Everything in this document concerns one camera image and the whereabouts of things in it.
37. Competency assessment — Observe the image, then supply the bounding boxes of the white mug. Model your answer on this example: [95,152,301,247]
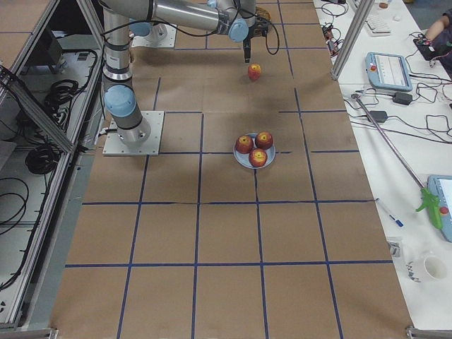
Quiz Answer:
[405,252,448,283]

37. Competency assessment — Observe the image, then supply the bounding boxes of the blue teach pendant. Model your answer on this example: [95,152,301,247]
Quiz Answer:
[365,52,412,92]
[427,175,451,242]

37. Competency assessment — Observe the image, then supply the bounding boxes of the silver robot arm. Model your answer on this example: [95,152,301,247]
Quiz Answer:
[100,0,271,147]

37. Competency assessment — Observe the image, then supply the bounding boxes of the light blue plate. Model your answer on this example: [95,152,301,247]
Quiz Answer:
[233,131,276,169]

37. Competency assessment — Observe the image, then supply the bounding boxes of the aluminium frame post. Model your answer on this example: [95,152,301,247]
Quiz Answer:
[331,0,374,81]

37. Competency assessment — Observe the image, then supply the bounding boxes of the green handled reach grabber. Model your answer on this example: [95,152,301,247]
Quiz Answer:
[350,93,444,230]

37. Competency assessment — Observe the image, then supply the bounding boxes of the woven wicker basket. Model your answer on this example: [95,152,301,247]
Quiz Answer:
[255,6,271,21]

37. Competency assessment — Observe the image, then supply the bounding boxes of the white keyboard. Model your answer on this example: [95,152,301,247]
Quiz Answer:
[365,14,391,37]

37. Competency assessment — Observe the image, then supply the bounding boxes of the person hand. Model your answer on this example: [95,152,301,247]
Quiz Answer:
[424,15,451,41]

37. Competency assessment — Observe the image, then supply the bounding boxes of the blue white pen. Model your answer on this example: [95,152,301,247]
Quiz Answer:
[375,198,404,227]

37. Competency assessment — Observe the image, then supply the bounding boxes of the red yellow apple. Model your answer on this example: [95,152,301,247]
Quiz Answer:
[247,64,261,81]

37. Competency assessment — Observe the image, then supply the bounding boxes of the red apple on plate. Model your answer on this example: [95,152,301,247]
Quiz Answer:
[234,135,254,154]
[254,131,273,150]
[248,148,268,167]

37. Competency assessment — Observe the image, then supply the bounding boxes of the black power adapter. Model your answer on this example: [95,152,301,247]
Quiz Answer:
[369,110,388,124]
[392,92,413,106]

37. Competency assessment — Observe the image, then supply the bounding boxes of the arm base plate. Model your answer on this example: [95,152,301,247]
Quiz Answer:
[131,25,177,49]
[102,111,165,156]

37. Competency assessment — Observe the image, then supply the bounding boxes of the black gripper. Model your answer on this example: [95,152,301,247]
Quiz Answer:
[243,16,270,63]

